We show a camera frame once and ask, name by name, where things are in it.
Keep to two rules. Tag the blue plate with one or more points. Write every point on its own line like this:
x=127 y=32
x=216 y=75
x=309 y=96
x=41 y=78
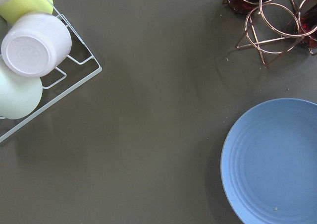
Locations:
x=269 y=163

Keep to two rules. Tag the white plastic cup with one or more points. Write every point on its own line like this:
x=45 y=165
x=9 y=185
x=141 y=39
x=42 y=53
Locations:
x=36 y=44

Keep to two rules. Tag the pale green plastic cup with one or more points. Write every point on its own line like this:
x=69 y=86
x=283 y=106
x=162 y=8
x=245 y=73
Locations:
x=19 y=95

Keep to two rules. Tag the yellow-green plastic cup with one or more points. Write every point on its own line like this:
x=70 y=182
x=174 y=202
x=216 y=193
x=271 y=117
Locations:
x=12 y=10

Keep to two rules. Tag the white wire dish rack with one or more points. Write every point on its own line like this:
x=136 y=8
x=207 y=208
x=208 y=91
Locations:
x=79 y=66

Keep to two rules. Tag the copper wire bottle rack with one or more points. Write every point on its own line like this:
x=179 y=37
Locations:
x=273 y=28

